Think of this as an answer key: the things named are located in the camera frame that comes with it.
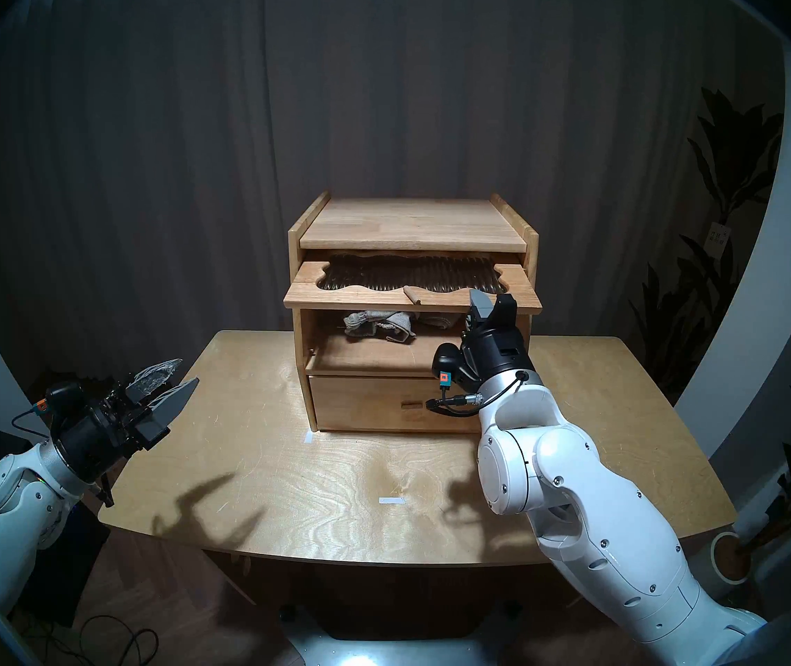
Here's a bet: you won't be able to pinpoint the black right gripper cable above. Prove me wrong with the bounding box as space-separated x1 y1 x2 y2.
425 370 531 418

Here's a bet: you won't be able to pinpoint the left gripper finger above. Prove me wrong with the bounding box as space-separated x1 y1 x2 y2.
125 358 185 404
136 377 200 445

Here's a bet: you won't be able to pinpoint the wooden drawer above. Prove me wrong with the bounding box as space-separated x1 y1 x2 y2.
309 375 486 435

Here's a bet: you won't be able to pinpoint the black floor cables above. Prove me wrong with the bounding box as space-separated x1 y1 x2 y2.
17 613 160 666

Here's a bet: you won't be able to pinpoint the grey pants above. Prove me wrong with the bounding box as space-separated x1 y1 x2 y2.
343 309 469 343

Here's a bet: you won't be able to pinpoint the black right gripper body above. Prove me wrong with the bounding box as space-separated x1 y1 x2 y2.
460 323 535 395

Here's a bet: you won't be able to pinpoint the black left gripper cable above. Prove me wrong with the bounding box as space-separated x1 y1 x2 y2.
12 403 56 438

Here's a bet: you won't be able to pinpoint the tall dark leafy plant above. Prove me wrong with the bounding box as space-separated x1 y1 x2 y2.
628 87 785 402

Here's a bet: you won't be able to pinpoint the wooden cabinet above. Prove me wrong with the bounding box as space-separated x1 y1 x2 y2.
288 191 540 435

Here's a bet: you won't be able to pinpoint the black computer tower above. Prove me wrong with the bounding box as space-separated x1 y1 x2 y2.
0 429 110 627

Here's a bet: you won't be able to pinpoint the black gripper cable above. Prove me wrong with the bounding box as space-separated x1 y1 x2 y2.
12 403 56 438
425 370 531 418

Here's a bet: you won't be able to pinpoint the white plant pot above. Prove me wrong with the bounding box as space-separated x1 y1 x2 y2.
710 531 751 586

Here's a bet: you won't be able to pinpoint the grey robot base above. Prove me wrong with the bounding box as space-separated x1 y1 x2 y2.
281 602 528 666

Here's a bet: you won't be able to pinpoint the grey curtain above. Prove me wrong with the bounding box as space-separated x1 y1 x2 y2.
0 0 785 395

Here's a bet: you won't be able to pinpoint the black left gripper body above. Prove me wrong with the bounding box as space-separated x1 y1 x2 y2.
55 391 141 483

